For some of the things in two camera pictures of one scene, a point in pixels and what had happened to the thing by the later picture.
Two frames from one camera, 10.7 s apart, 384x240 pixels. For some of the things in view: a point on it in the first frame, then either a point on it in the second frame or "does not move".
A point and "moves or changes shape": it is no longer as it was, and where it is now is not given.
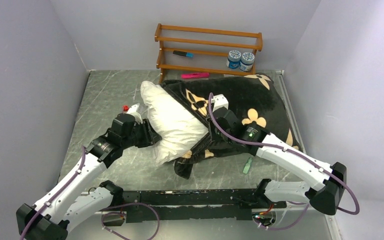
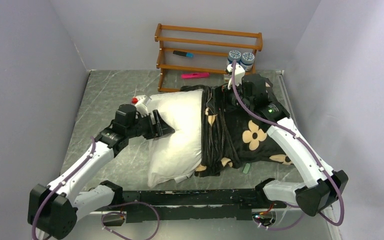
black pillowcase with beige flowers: [254, 98] moves or changes shape
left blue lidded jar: [233, 59] does not move
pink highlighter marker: [195, 75] does not move
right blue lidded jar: [246, 61] does not move
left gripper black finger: [154, 137] to [162, 128]
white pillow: [180, 129] moves or changes shape
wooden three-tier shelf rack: [191, 49] does not move
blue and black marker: [183, 53] does not move
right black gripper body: [219, 135] to [247, 102]
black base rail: [206, 204] does not move
